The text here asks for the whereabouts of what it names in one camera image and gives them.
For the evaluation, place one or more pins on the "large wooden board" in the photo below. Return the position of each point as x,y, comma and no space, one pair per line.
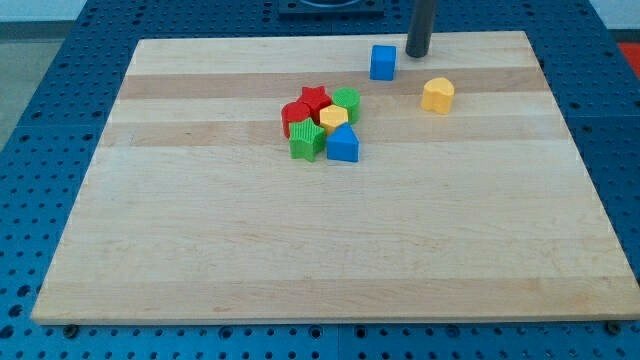
193,212

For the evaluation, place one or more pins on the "yellow heart block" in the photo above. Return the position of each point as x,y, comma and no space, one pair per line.
438,94

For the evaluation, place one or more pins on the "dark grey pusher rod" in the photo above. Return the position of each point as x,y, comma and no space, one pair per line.
421,28

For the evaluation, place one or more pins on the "blue cube block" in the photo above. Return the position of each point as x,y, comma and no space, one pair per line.
382,63

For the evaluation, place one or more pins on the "green cylinder block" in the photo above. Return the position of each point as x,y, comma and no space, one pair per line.
350,99

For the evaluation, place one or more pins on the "red star block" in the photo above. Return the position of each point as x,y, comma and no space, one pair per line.
316,99

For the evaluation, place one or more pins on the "blue triangle block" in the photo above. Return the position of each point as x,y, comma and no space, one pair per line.
343,144

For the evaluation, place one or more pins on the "red cylinder block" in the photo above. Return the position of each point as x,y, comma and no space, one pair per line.
293,112

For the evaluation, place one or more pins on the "green star block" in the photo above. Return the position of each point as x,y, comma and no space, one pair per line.
306,139

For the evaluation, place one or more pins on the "yellow hexagon block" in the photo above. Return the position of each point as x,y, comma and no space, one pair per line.
332,117

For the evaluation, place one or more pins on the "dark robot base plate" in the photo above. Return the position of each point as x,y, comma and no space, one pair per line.
291,8

